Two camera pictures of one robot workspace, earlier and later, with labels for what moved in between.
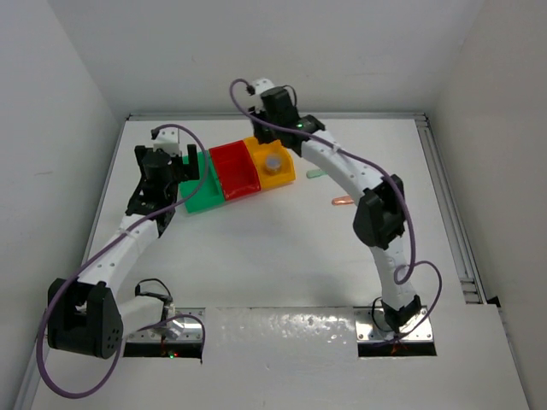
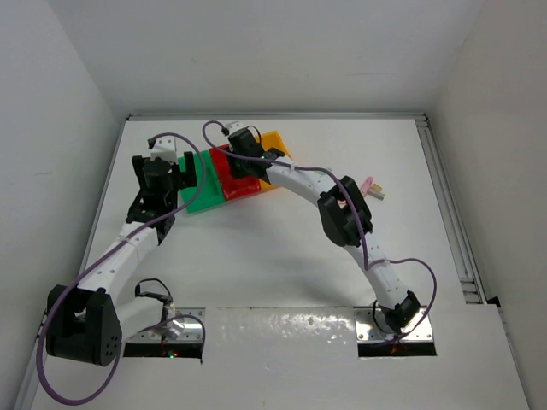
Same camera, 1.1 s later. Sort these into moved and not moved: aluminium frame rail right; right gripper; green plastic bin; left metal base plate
Moved: right gripper
Not moved: aluminium frame rail right; green plastic bin; left metal base plate
